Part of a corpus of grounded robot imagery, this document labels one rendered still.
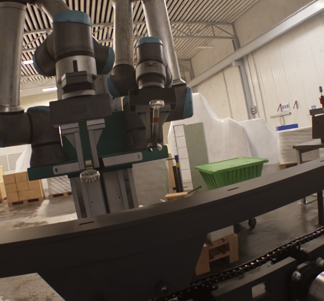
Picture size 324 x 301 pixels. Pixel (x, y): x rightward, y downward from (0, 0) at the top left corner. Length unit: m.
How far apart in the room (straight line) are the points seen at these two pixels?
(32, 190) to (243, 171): 6.92
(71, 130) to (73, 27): 0.22
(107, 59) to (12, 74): 0.50
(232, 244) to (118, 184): 1.47
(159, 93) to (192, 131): 3.46
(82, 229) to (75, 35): 0.39
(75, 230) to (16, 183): 8.21
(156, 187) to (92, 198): 2.45
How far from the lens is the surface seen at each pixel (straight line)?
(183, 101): 1.13
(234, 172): 3.00
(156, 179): 3.75
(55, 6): 1.02
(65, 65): 0.54
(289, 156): 7.19
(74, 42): 0.56
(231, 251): 2.58
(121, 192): 1.40
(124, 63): 0.95
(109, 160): 1.13
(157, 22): 1.20
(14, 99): 1.13
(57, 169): 1.15
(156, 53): 0.78
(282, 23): 13.50
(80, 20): 0.59
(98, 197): 1.40
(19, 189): 8.66
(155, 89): 0.71
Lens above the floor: 1.30
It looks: level
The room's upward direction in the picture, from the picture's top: 9 degrees counter-clockwise
